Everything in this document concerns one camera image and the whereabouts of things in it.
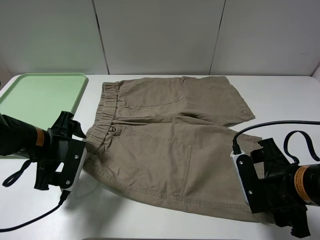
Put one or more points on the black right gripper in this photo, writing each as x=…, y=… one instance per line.
x=276, y=193

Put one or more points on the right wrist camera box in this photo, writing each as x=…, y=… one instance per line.
x=249, y=180

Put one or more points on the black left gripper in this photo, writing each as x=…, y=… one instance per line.
x=50, y=162

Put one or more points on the green plastic tray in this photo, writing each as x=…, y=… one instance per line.
x=37, y=91

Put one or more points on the khaki shorts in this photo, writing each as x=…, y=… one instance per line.
x=167, y=142

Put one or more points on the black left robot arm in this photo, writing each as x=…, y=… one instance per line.
x=18, y=138

